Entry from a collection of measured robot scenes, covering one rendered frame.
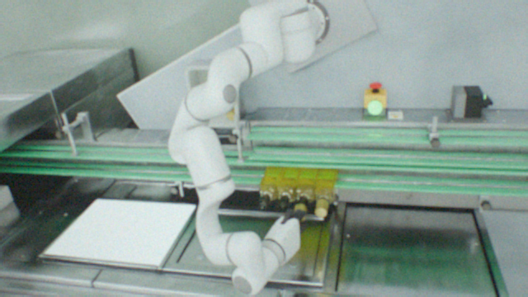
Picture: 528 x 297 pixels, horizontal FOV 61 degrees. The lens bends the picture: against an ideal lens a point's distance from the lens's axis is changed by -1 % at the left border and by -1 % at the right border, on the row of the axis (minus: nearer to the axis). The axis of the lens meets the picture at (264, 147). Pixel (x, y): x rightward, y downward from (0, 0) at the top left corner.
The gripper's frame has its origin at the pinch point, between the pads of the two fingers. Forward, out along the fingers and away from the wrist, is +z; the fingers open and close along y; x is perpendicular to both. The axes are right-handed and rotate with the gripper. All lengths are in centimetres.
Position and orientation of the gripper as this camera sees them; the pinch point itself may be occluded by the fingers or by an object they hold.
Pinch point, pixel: (299, 220)
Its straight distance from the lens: 126.8
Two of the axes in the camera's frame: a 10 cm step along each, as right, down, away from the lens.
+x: -8.6, -1.6, 4.9
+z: 5.1, -3.9, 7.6
